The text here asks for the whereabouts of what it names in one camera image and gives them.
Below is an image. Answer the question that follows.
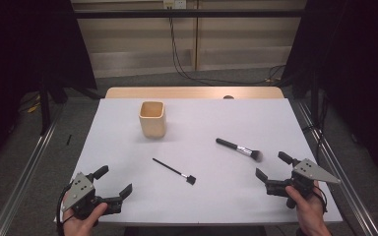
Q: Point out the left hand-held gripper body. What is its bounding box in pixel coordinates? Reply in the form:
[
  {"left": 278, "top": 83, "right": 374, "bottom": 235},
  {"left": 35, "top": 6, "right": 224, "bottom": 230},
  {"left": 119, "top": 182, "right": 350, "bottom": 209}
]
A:
[{"left": 60, "top": 172, "right": 124, "bottom": 220}]

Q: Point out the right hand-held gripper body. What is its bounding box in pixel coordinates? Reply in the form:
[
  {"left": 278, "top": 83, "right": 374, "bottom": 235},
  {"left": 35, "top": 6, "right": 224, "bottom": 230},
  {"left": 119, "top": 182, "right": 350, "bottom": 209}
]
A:
[{"left": 265, "top": 158, "right": 342, "bottom": 209}]

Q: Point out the large black makeup brush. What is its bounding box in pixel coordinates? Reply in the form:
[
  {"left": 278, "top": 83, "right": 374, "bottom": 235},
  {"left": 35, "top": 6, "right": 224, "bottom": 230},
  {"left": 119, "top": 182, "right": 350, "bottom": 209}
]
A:
[{"left": 215, "top": 138, "right": 264, "bottom": 162}]

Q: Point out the thin black makeup brush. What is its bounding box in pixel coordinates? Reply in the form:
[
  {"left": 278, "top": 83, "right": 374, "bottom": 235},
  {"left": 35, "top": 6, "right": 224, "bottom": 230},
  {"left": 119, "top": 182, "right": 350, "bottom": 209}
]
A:
[{"left": 152, "top": 157, "right": 197, "bottom": 186}]

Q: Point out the beige square cup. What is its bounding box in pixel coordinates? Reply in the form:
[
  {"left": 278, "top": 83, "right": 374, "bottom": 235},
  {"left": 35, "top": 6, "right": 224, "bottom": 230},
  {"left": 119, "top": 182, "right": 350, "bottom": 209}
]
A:
[{"left": 138, "top": 100, "right": 167, "bottom": 139}]

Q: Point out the person's left hand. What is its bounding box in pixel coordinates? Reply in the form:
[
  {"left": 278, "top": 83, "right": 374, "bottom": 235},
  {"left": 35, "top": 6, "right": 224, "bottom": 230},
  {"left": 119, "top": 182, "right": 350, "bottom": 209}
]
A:
[{"left": 62, "top": 202, "right": 109, "bottom": 236}]

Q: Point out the person's right hand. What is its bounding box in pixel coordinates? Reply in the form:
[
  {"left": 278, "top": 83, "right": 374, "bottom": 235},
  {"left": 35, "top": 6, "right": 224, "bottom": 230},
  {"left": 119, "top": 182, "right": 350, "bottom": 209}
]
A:
[{"left": 284, "top": 181, "right": 330, "bottom": 230}]

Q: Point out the person's dark clothing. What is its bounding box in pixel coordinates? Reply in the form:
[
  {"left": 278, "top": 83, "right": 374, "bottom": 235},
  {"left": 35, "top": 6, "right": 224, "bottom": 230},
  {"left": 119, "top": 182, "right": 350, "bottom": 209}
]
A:
[{"left": 123, "top": 225, "right": 268, "bottom": 236}]

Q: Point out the wooden table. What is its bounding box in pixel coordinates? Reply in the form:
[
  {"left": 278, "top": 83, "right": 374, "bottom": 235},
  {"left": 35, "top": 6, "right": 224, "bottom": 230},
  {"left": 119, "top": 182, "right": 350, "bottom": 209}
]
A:
[{"left": 104, "top": 86, "right": 284, "bottom": 100}]

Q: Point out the black curtain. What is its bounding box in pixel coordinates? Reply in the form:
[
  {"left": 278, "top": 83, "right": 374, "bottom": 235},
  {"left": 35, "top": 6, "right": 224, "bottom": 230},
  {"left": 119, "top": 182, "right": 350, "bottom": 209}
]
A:
[
  {"left": 0, "top": 0, "right": 97, "bottom": 173},
  {"left": 281, "top": 0, "right": 378, "bottom": 188}
]

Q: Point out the black horizontal bar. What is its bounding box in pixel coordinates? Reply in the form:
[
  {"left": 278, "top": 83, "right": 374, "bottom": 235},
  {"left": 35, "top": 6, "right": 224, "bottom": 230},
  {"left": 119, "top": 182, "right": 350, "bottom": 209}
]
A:
[{"left": 73, "top": 9, "right": 306, "bottom": 19}]

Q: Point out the left hand-held gripper cable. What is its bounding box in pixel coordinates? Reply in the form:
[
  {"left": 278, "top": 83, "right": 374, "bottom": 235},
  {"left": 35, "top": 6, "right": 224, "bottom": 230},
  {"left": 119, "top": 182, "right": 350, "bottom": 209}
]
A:
[{"left": 56, "top": 185, "right": 74, "bottom": 236}]

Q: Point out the hand-held gripper cable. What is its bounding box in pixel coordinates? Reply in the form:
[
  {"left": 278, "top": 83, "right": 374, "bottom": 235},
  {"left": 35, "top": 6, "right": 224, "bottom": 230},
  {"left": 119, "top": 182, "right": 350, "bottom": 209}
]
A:
[
  {"left": 56, "top": 185, "right": 74, "bottom": 236},
  {"left": 313, "top": 186, "right": 329, "bottom": 214}
]

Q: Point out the right hand-held gripper cable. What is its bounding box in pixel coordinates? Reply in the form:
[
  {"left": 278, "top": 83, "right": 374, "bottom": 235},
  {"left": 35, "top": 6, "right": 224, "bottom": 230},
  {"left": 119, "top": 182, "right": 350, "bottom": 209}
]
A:
[{"left": 313, "top": 186, "right": 329, "bottom": 214}]

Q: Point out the metal floor rail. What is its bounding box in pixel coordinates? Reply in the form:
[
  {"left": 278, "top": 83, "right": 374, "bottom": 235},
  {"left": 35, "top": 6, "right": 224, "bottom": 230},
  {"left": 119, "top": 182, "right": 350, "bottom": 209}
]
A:
[
  {"left": 0, "top": 104, "right": 65, "bottom": 236},
  {"left": 293, "top": 99, "right": 378, "bottom": 236}
]

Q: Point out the black stand post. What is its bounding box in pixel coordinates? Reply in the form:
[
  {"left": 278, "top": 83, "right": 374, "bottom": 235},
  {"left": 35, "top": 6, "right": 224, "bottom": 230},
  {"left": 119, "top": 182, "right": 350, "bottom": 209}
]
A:
[{"left": 38, "top": 77, "right": 52, "bottom": 136}]

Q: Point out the yellow floor cable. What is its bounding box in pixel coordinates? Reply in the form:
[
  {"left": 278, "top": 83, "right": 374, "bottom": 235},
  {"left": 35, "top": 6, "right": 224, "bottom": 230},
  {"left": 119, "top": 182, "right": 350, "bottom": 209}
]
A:
[{"left": 26, "top": 94, "right": 42, "bottom": 114}]

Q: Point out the long black wall cable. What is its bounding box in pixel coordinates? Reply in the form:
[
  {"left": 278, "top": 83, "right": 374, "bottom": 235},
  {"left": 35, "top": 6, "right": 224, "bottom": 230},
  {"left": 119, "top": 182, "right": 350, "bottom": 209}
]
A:
[{"left": 167, "top": 8, "right": 287, "bottom": 87}]

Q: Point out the white wall outlet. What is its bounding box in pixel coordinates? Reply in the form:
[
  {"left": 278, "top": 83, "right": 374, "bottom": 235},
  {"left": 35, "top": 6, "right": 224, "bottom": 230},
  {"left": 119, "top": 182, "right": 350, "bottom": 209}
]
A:
[{"left": 162, "top": 0, "right": 187, "bottom": 10}]

